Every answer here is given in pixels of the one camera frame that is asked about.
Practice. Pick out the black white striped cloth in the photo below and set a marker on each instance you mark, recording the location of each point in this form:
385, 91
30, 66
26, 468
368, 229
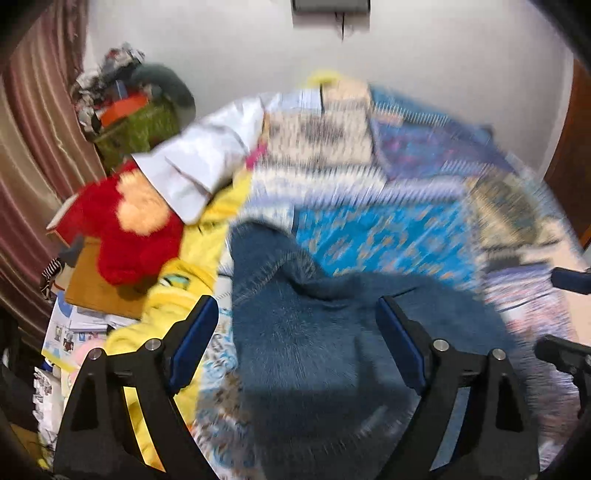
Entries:
51, 277

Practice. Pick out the grey wall fixture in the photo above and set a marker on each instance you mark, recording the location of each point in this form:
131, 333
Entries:
330, 5

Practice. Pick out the patchwork printed blanket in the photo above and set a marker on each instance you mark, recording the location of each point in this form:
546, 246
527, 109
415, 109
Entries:
392, 230

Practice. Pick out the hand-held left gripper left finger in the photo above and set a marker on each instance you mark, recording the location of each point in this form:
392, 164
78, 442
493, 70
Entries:
194, 344

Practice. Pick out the brown cardboard box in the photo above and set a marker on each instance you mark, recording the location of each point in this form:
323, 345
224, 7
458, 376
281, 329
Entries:
92, 281

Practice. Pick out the dark object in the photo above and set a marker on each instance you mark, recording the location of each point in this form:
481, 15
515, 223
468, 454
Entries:
11, 369

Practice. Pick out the orange box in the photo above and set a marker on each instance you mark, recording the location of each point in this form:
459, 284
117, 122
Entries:
122, 108

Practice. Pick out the yellow cloth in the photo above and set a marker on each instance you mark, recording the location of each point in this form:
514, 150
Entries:
184, 286

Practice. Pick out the white shirt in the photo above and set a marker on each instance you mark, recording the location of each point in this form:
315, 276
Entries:
203, 157

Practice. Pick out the printed paper sheets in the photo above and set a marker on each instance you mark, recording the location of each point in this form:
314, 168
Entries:
69, 327

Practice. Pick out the striped maroon curtain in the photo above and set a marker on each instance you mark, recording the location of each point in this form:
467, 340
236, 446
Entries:
27, 184

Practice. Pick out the pink soft item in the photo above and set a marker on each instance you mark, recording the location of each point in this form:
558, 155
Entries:
85, 360

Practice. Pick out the red plush toy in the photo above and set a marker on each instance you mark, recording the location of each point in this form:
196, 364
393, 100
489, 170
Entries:
134, 240

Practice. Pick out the pile of mixed clothes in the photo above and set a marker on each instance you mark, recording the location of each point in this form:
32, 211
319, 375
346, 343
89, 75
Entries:
101, 78

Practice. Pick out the grey cushion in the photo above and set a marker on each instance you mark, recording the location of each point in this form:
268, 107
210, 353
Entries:
171, 83

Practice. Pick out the brown wooden door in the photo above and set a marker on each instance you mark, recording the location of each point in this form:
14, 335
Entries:
572, 152

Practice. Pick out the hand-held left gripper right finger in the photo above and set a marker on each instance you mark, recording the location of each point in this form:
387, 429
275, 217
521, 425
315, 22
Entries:
400, 344

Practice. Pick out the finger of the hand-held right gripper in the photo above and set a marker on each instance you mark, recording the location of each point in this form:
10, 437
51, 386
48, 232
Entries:
563, 355
572, 280

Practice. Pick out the blue denim jeans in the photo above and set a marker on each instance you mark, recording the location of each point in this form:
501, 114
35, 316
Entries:
300, 346

